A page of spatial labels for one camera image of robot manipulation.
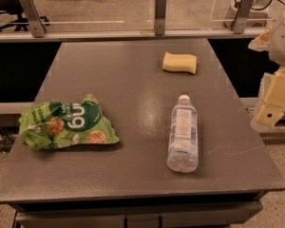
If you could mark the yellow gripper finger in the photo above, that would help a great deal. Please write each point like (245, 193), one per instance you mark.
(268, 114)
(261, 43)

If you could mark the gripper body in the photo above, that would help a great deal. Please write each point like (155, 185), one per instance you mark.
(283, 40)

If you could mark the yellow sponge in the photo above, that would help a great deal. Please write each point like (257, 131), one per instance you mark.
(180, 62)

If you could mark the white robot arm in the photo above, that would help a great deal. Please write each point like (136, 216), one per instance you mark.
(276, 51)

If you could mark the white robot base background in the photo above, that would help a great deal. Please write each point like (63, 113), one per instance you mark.
(257, 17)

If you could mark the green rice chip bag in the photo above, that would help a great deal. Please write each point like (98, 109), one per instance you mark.
(53, 125)

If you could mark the clear plastic water bottle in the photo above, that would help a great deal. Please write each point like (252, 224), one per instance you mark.
(183, 150)

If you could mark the right metal rail bracket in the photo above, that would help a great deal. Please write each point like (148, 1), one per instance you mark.
(242, 15)

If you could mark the metal rail bracket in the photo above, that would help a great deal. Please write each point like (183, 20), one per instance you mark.
(36, 27)
(242, 15)
(160, 13)

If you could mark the middle metal rail bracket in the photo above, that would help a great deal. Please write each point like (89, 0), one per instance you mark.
(160, 13)

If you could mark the metal guard rail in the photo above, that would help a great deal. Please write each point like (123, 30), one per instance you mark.
(79, 36)

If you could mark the left metal rail bracket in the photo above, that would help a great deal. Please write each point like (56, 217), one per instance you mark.
(36, 27)

